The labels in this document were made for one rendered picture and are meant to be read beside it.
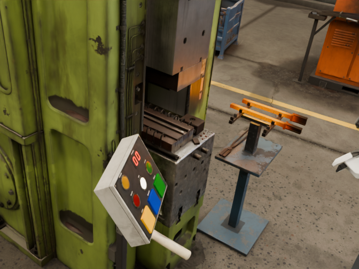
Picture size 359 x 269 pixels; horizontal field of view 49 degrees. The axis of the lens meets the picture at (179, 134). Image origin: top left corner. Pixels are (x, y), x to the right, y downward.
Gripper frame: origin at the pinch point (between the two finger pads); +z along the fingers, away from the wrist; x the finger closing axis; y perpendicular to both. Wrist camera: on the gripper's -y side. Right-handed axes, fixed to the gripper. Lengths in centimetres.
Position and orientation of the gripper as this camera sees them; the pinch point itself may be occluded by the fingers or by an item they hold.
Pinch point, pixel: (332, 166)
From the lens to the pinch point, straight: 120.3
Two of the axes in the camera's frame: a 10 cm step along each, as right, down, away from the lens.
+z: -8.3, 4.7, 3.0
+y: 3.6, 8.6, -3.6
